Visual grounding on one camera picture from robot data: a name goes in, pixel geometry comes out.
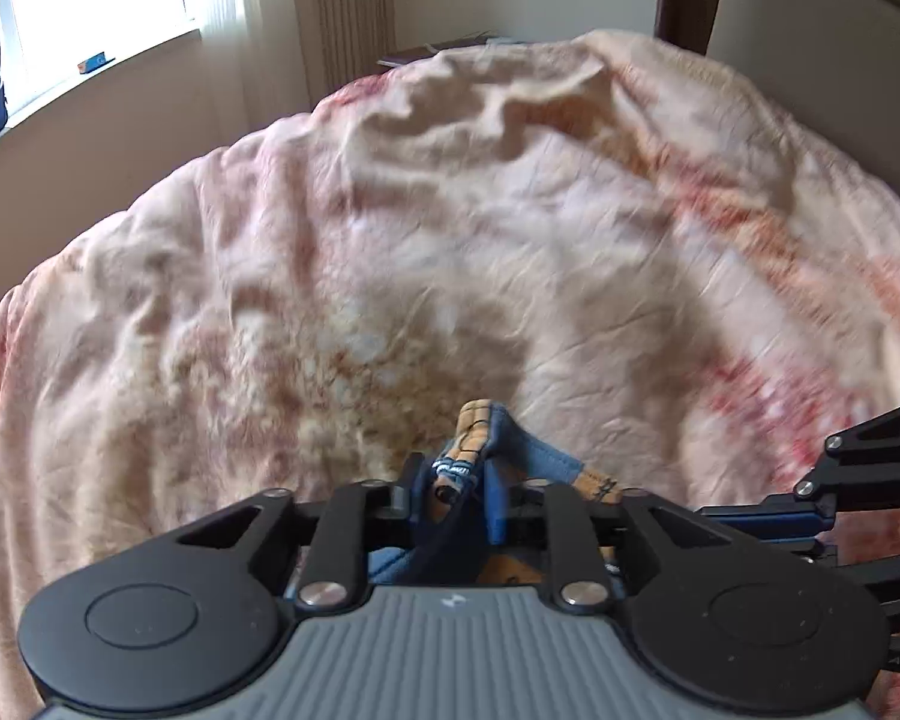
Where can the beige headboard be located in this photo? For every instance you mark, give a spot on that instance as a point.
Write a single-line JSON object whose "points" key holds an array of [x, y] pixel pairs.
{"points": [[817, 37]]}

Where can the beige curtain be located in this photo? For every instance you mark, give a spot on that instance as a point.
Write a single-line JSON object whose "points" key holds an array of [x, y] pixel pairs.
{"points": [[345, 15]]}

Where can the dark book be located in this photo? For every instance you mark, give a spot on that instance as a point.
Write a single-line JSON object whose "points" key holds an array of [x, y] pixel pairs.
{"points": [[457, 43]]}

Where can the pink floral blanket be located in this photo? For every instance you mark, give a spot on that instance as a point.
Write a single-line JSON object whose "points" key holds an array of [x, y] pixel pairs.
{"points": [[450, 240]]}

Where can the blue patterned pants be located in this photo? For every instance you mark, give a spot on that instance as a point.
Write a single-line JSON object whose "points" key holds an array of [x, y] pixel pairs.
{"points": [[465, 457]]}

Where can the small blue orange box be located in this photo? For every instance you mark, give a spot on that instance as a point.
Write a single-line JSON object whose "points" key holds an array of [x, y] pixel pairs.
{"points": [[95, 63]]}

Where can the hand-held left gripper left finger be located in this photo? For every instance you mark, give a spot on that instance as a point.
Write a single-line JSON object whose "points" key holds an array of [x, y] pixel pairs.
{"points": [[422, 495]]}

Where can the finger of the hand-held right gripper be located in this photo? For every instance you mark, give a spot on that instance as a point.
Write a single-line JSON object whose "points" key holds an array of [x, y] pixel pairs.
{"points": [[870, 476], [889, 577]]}

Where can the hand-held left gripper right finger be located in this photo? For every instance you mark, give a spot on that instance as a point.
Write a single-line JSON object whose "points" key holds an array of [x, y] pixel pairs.
{"points": [[495, 514]]}

